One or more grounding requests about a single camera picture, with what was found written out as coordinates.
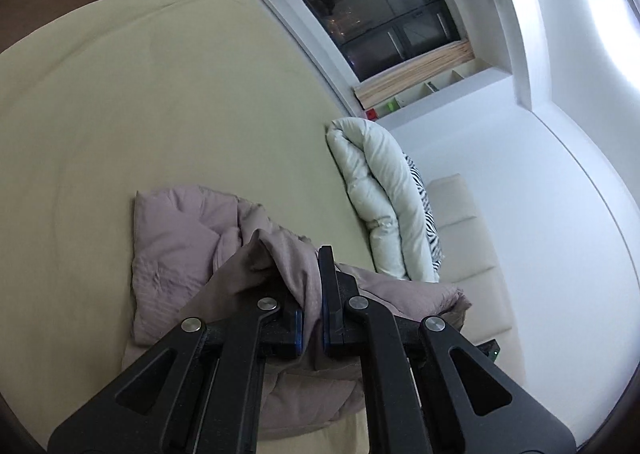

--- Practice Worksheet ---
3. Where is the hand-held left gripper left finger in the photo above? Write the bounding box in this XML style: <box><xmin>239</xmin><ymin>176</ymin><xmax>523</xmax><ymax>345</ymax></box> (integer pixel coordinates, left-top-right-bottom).
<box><xmin>47</xmin><ymin>298</ymin><xmax>306</xmax><ymax>454</ymax></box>

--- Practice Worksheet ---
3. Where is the white folded duvet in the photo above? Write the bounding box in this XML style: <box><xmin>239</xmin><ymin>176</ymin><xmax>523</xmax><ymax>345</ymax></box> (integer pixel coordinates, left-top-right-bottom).
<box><xmin>326</xmin><ymin>117</ymin><xmax>441</xmax><ymax>282</ymax></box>

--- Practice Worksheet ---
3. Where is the cream padded headboard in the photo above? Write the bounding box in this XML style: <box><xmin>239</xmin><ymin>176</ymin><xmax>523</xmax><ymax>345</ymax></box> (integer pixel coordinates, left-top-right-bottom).
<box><xmin>425</xmin><ymin>174</ymin><xmax>528</xmax><ymax>385</ymax></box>

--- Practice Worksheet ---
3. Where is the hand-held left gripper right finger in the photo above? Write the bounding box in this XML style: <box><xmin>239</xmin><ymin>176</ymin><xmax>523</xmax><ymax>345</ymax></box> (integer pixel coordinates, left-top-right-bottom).
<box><xmin>318</xmin><ymin>245</ymin><xmax>578</xmax><ymax>454</ymax></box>

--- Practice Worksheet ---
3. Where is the zebra striped pillow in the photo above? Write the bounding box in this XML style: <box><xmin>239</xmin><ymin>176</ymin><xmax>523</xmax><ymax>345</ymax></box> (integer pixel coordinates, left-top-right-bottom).
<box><xmin>404</xmin><ymin>154</ymin><xmax>445</xmax><ymax>275</ymax></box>

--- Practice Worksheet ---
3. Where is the mauve hooded padded coat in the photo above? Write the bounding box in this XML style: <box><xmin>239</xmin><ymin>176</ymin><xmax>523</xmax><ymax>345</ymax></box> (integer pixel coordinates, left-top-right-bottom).
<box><xmin>131</xmin><ymin>186</ymin><xmax>473</xmax><ymax>440</ymax></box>

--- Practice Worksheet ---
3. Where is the white shelf with green items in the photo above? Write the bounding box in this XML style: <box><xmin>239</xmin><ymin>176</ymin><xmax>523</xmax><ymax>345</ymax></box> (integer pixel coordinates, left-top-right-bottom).
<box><xmin>365</xmin><ymin>59</ymin><xmax>501</xmax><ymax>121</ymax></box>

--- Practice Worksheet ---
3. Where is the beige curtain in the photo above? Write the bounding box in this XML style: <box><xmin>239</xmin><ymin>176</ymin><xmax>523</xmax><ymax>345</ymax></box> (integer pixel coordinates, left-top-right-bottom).
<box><xmin>354</xmin><ymin>40</ymin><xmax>473</xmax><ymax>107</ymax></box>

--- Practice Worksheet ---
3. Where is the bed with beige sheet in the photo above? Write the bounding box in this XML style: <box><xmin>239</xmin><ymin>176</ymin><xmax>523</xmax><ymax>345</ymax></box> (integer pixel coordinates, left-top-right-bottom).
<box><xmin>0</xmin><ymin>0</ymin><xmax>381</xmax><ymax>454</ymax></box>

